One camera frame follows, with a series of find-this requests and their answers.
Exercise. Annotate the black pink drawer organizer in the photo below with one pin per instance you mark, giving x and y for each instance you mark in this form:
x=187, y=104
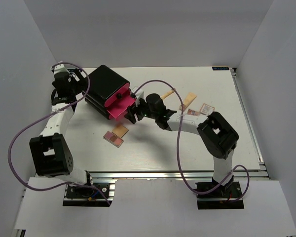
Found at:
x=104, y=83

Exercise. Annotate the aluminium table frame rail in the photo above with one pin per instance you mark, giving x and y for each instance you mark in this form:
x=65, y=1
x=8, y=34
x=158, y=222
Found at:
x=248, y=121

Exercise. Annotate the beige foundation tube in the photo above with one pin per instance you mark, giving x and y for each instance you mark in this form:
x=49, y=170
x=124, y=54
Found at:
x=187, y=101

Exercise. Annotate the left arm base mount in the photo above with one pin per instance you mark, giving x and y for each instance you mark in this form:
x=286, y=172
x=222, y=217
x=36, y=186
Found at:
x=82, y=197

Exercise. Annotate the beige concealer tube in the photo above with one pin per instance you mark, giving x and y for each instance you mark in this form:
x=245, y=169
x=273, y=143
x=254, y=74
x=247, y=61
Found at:
x=168, y=93

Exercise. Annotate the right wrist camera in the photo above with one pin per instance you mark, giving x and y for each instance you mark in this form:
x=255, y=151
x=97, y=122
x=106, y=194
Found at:
x=139, y=93

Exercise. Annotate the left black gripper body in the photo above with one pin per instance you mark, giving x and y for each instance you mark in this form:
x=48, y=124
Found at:
x=77, y=86

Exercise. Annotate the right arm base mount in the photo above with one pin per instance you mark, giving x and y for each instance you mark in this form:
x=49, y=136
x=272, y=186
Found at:
x=218, y=200

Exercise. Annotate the small patterned sachet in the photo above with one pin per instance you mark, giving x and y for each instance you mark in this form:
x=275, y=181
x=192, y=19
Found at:
x=206, y=109

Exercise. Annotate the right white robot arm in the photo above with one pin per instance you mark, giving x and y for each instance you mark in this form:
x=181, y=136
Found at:
x=218, y=136

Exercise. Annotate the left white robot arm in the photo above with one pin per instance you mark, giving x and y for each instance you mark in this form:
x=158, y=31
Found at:
x=50, y=152

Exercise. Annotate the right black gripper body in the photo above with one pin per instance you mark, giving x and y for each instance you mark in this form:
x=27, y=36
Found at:
x=141, y=110

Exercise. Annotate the pink drawer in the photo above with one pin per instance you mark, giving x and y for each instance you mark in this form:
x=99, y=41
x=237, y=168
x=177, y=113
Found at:
x=117, y=107

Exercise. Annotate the right XDOF logo sticker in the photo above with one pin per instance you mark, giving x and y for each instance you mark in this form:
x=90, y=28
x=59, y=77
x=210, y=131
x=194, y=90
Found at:
x=222, y=68

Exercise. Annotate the pink eyeshadow palette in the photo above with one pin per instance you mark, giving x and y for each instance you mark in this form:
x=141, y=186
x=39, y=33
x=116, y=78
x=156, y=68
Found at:
x=113, y=139

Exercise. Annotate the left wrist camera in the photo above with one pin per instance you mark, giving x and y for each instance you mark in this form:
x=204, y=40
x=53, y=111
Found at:
x=59, y=69

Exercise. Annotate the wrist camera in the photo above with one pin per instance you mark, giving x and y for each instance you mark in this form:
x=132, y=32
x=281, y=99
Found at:
x=59, y=69
x=139, y=93

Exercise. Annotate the multi-colour blush palette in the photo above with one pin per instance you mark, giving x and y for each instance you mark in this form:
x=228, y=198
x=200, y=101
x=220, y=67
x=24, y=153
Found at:
x=192, y=112

